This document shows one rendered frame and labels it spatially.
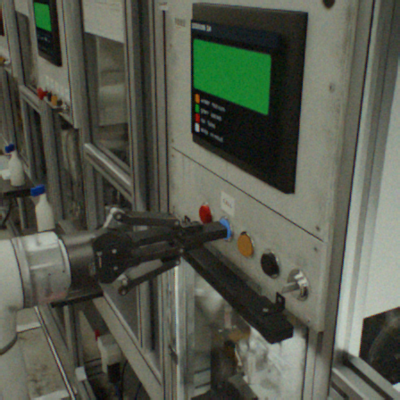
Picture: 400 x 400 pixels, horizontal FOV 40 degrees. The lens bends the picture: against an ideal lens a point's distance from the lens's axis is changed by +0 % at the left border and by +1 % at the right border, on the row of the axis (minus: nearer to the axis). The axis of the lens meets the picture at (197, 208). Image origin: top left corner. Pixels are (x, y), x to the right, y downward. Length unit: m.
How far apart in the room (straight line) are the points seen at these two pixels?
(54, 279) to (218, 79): 0.33
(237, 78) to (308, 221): 0.19
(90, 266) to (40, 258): 0.06
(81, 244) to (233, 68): 0.29
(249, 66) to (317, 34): 0.10
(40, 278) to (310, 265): 0.32
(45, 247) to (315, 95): 0.36
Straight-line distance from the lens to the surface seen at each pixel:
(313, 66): 0.61
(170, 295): 1.14
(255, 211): 0.74
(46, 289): 0.70
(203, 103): 0.78
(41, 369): 2.90
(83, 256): 0.71
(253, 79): 0.66
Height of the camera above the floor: 1.77
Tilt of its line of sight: 23 degrees down
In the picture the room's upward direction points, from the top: straight up
